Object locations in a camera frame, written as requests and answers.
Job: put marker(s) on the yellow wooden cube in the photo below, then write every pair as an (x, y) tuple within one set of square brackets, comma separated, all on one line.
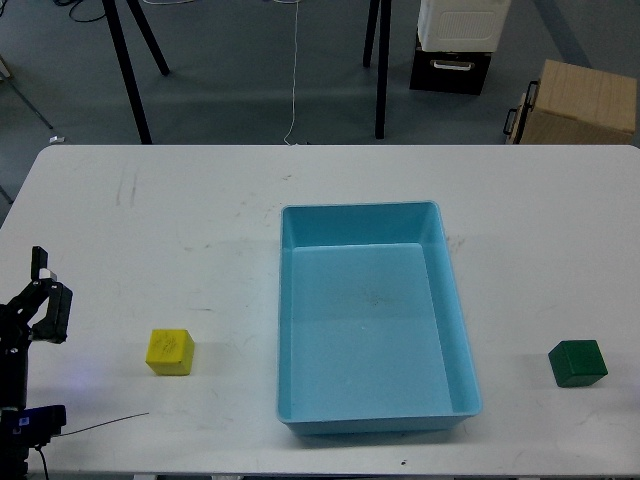
[(170, 352)]

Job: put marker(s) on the black right table legs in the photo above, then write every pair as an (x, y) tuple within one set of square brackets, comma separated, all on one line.
[(378, 26)]

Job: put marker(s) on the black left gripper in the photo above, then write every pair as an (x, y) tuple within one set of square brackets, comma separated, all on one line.
[(15, 316)]

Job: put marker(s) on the light blue plastic bin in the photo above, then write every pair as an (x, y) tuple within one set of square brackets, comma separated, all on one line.
[(371, 334)]

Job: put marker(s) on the dark brown drawer box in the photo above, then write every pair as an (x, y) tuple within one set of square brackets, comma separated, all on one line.
[(449, 72)]

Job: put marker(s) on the white plastic appliance box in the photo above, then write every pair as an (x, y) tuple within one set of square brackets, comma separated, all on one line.
[(461, 26)]

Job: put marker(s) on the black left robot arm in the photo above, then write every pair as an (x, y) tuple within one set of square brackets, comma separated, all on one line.
[(40, 312)]

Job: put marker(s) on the green wooden cube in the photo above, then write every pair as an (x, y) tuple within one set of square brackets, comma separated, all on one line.
[(577, 363)]

